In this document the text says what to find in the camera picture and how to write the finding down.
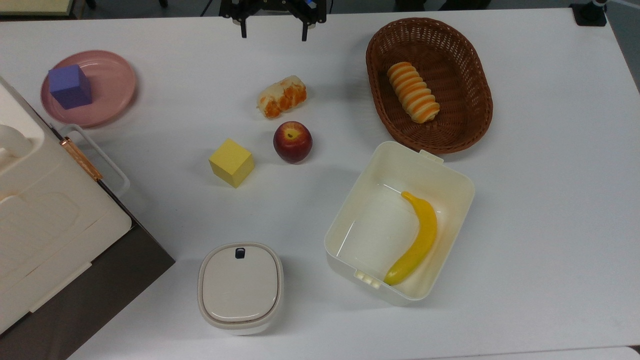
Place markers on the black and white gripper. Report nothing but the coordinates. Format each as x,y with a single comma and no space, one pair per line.
272,4

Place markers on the yellow cube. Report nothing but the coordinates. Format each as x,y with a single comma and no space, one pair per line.
231,162

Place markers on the purple cube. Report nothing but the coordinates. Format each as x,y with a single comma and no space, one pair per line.
70,86

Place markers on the orange glazed bread roll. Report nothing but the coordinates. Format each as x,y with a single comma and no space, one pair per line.
282,96

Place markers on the red apple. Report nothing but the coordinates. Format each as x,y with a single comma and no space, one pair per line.
292,142

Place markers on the orange striped spiral bread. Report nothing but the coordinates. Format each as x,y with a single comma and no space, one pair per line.
414,92

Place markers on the pink plate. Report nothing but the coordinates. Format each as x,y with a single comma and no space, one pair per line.
112,87

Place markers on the brown wicker basket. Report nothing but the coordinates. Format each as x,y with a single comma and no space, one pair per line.
450,125

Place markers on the open white plastic box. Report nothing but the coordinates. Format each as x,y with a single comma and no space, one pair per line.
380,235

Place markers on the pale yellow side table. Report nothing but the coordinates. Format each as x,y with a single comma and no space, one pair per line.
35,6

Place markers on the yellow banana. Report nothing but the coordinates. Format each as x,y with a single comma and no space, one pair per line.
422,235

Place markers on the small white lidded container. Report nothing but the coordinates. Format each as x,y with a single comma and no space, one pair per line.
240,287

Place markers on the white microwave oven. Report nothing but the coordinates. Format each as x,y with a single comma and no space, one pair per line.
45,220

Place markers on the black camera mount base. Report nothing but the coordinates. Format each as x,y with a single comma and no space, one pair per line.
589,14

